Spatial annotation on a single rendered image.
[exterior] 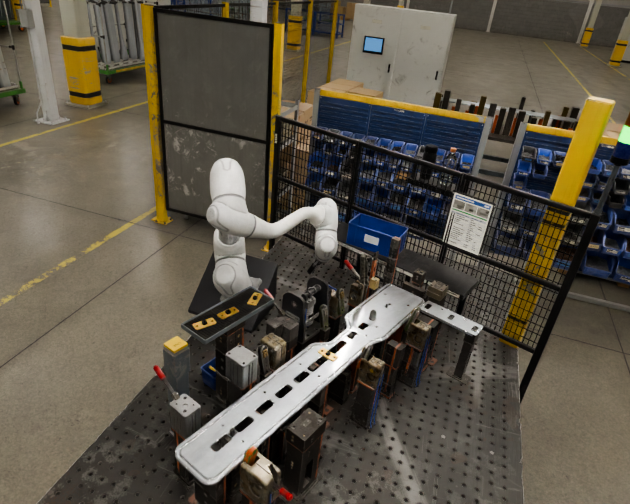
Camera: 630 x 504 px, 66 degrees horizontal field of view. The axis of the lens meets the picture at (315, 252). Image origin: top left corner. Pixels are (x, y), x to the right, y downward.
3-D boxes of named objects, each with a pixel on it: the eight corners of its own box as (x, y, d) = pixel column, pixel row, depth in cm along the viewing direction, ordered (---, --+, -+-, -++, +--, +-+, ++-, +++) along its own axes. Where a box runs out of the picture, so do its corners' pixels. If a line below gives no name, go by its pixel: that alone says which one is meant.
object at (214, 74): (279, 247, 473) (294, 23, 374) (274, 253, 461) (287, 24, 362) (161, 217, 505) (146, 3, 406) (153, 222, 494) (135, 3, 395)
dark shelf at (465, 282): (462, 301, 241) (463, 296, 239) (320, 236, 286) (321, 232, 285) (478, 284, 257) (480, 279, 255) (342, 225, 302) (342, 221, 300)
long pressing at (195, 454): (215, 496, 142) (215, 493, 141) (167, 451, 153) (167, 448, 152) (427, 301, 240) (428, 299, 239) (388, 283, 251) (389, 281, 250)
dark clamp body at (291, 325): (285, 402, 213) (291, 334, 194) (263, 386, 220) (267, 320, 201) (300, 389, 221) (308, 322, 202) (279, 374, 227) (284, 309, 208)
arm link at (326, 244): (335, 262, 234) (336, 235, 237) (339, 255, 219) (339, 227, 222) (313, 261, 233) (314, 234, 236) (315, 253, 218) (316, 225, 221)
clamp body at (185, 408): (187, 491, 173) (183, 422, 155) (168, 472, 178) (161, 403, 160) (208, 473, 179) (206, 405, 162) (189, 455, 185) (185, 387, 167)
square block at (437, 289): (427, 348, 253) (442, 291, 236) (413, 341, 257) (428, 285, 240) (434, 340, 259) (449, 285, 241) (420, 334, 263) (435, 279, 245)
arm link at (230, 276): (224, 304, 251) (208, 293, 231) (222, 272, 258) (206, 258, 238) (254, 299, 249) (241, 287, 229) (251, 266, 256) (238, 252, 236)
